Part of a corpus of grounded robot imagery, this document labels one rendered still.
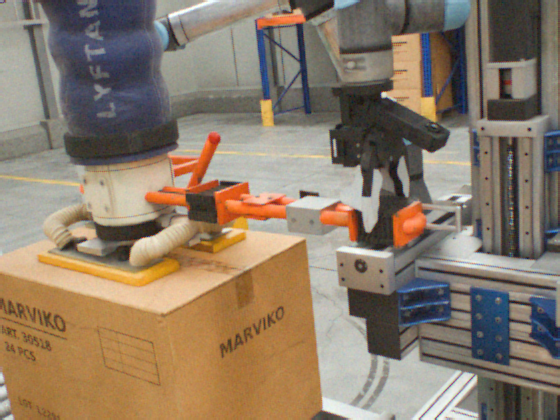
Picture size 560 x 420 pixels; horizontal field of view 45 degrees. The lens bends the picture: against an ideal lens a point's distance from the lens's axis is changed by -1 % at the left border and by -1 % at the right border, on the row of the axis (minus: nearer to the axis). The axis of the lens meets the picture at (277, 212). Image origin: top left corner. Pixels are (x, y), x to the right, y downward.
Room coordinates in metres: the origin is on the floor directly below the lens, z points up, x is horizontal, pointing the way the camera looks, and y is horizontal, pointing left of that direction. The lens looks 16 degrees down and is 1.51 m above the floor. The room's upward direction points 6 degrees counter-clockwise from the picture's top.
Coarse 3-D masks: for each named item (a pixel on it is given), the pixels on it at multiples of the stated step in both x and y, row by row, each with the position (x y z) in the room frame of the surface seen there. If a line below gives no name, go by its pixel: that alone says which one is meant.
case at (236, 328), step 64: (0, 256) 1.42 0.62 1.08; (192, 256) 1.27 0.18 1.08; (256, 256) 1.23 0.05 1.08; (0, 320) 1.34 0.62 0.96; (64, 320) 1.19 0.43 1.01; (128, 320) 1.06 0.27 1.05; (192, 320) 1.05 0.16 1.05; (256, 320) 1.17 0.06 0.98; (64, 384) 1.22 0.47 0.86; (128, 384) 1.08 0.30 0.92; (192, 384) 1.03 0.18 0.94; (256, 384) 1.15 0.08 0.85; (320, 384) 1.31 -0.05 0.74
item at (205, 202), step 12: (216, 180) 1.23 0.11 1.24; (192, 192) 1.18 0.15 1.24; (204, 192) 1.19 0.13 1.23; (216, 192) 1.13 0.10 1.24; (228, 192) 1.15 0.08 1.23; (240, 192) 1.17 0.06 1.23; (192, 204) 1.17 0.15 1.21; (204, 204) 1.14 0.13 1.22; (216, 204) 1.13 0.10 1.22; (192, 216) 1.16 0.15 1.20; (204, 216) 1.14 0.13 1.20; (216, 216) 1.13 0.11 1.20; (228, 216) 1.14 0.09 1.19; (240, 216) 1.16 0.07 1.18
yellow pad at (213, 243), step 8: (224, 232) 1.33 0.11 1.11; (232, 232) 1.34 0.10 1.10; (240, 232) 1.34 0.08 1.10; (200, 240) 1.31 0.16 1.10; (208, 240) 1.30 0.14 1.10; (216, 240) 1.30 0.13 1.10; (224, 240) 1.30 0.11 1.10; (232, 240) 1.31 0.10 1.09; (240, 240) 1.33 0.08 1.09; (192, 248) 1.31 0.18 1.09; (200, 248) 1.29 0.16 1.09; (208, 248) 1.28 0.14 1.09; (216, 248) 1.28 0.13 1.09; (224, 248) 1.29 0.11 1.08
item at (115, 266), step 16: (80, 240) 1.31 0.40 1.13; (48, 256) 1.32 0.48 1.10; (64, 256) 1.30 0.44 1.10; (80, 256) 1.28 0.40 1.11; (96, 256) 1.27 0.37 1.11; (112, 256) 1.25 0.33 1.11; (128, 256) 1.22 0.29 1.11; (96, 272) 1.21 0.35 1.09; (112, 272) 1.18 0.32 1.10; (128, 272) 1.16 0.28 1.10; (144, 272) 1.15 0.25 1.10; (160, 272) 1.17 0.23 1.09
